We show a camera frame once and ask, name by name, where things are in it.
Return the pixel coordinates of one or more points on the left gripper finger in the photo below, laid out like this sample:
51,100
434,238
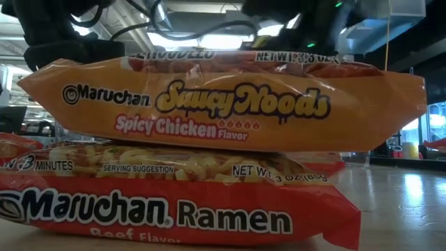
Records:
69,54

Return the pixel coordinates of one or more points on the red Maruchan beef ramen pack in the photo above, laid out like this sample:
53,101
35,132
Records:
174,209

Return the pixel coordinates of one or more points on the bright ceiling light panel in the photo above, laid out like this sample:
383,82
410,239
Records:
223,42

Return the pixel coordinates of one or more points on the translucent overhead box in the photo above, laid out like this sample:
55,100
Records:
369,35

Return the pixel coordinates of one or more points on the black computer monitor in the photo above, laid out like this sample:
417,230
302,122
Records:
12,118

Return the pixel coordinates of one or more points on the yellow plastic container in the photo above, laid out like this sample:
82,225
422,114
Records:
411,150

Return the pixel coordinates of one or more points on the black aluminium table frame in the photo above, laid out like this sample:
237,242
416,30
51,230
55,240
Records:
407,164

